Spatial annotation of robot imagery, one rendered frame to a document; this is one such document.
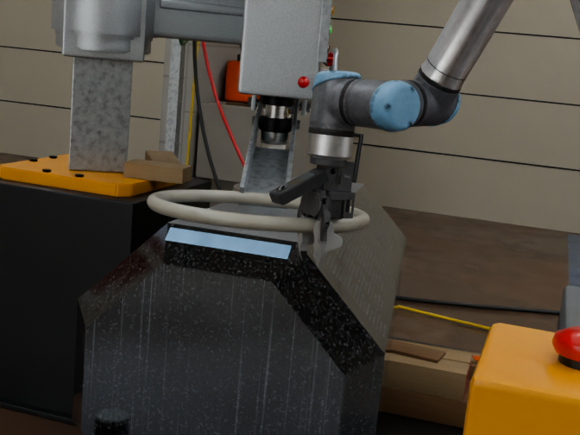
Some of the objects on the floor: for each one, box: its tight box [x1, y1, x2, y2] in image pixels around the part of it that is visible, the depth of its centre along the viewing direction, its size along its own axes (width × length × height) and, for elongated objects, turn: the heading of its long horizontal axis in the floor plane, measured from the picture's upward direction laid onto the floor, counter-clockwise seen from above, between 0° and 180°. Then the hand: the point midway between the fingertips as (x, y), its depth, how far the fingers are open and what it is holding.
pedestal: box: [0, 178, 211, 426], centre depth 310 cm, size 66×66×74 cm
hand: (308, 257), depth 176 cm, fingers closed on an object, 5 cm apart
